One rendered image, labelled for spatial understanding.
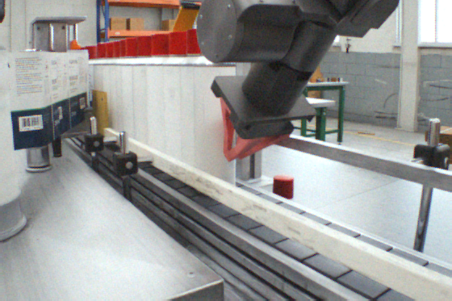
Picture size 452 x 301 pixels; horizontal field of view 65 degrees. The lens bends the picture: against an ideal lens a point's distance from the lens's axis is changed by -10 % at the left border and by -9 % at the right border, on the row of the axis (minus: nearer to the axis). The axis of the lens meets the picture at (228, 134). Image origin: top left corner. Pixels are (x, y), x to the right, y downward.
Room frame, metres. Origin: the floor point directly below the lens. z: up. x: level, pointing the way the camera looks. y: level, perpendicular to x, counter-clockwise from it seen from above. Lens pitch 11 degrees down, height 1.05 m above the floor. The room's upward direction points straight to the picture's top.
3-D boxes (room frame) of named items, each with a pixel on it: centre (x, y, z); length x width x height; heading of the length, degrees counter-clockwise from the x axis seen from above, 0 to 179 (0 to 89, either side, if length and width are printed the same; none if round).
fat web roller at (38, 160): (0.57, 0.30, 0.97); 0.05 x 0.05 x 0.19
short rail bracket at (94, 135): (0.66, 0.22, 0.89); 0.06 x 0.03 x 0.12; 124
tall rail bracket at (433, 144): (0.33, -0.18, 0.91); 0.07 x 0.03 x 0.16; 124
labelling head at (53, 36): (0.86, 0.38, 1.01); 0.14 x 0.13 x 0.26; 34
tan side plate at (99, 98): (0.79, 0.27, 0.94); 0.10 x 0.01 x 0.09; 34
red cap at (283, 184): (0.60, -0.09, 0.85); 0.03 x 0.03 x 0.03
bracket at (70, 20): (0.85, 0.39, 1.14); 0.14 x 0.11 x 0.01; 34
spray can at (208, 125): (0.48, 0.02, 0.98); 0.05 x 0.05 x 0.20
